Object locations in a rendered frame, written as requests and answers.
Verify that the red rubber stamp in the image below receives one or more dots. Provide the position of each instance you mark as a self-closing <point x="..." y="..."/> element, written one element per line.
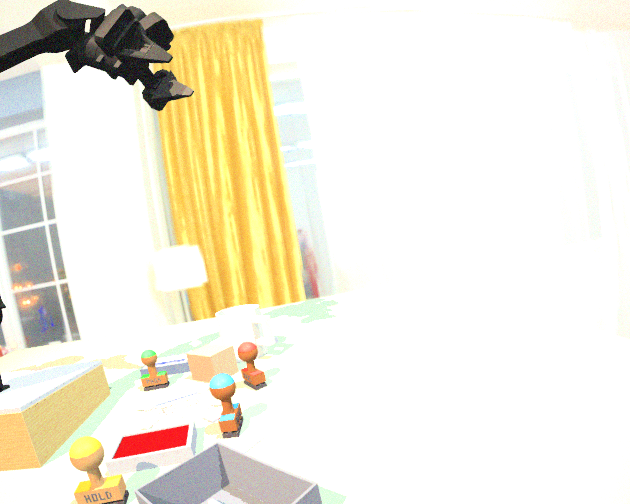
<point x="253" y="377"/>

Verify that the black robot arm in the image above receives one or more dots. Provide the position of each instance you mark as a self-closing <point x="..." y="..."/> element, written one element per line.
<point x="60" y="26"/>

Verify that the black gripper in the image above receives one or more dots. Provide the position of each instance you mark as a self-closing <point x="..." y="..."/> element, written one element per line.
<point x="125" y="51"/>

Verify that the grey mug with cream handle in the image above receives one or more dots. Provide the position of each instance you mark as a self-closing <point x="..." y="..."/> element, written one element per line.
<point x="245" y="323"/>

